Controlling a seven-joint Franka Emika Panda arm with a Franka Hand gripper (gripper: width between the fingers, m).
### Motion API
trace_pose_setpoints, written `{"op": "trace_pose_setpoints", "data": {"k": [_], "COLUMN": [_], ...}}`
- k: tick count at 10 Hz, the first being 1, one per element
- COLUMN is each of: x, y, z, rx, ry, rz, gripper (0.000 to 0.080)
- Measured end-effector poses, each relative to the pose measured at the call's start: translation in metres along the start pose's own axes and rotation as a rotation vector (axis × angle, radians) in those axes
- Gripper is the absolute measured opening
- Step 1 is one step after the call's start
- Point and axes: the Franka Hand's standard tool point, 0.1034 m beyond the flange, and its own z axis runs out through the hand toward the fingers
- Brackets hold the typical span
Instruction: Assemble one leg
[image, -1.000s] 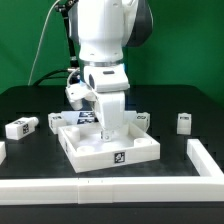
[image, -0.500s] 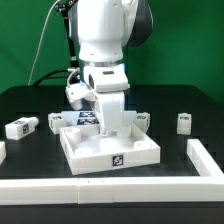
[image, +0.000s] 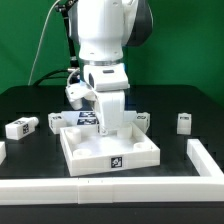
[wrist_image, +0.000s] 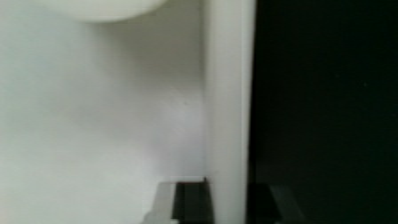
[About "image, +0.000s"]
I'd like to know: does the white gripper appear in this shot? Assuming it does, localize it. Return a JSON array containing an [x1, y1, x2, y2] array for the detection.
[[65, 84, 125, 136]]

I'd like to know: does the white square table top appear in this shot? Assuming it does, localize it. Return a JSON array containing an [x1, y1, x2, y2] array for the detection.
[[60, 122, 160, 176]]

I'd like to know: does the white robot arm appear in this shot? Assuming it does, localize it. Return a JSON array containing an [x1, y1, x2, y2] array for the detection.
[[66, 0, 153, 135]]

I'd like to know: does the white obstacle fence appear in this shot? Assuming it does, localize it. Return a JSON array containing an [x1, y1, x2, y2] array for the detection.
[[0, 139, 224, 205]]

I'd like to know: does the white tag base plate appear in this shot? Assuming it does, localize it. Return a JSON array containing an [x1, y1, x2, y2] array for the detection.
[[61, 111, 137, 126]]

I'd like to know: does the black cable bundle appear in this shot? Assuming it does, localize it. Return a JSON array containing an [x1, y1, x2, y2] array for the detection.
[[32, 67, 81, 88]]

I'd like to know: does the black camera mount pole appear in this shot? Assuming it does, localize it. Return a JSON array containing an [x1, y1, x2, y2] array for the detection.
[[55, 0, 79, 68]]

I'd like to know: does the white cable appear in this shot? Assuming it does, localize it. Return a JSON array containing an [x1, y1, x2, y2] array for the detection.
[[27, 0, 63, 86]]

